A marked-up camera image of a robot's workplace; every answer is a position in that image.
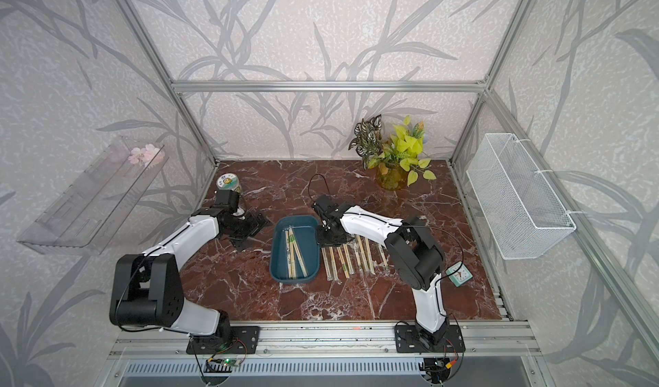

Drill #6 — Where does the aluminium front rail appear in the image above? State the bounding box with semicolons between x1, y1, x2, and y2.
108;320;542;360

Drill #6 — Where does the small printed tin can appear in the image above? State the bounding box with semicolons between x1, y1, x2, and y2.
216;172;242;198

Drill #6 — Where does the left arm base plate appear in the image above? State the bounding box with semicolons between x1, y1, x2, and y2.
186;325;261;355

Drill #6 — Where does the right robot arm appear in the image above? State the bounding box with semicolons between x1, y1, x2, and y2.
312;195;446;335

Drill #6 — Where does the potted green plant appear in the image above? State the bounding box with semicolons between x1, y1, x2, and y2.
348;115;437;191

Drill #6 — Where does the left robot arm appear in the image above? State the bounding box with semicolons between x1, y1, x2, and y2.
109;208;271;337

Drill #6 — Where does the teal storage box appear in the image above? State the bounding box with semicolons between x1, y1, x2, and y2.
269;215;320;285

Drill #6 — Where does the small teal alarm clock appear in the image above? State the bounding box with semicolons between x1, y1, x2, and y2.
446;262;473;287

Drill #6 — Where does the chopstick pair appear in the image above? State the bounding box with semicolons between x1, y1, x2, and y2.
328;247;340;281
343;244;355;275
355;235;370;274
378;244;389;270
336;247;350;280
364;238;375;274

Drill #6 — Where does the clear acrylic wall shelf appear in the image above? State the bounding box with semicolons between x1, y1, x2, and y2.
17;136;169;256

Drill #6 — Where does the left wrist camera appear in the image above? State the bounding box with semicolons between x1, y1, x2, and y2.
212;190;240;215

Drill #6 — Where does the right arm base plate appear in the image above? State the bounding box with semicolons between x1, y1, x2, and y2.
394;318;465;354

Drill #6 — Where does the white wire mesh basket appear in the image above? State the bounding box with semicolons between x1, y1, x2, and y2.
466;133;577;260

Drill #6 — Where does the pink flower decoration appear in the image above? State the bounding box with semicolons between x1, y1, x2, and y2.
128;143;166;167

